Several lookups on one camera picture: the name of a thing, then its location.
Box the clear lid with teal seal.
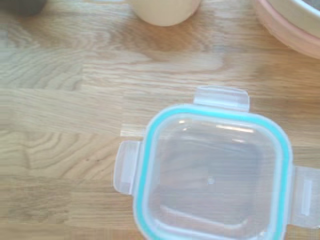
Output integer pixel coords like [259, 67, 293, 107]
[112, 85, 320, 240]

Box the wide white mug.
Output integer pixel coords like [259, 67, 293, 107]
[128, 0, 202, 27]

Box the black mug with sticker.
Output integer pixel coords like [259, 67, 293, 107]
[0, 0, 48, 16]

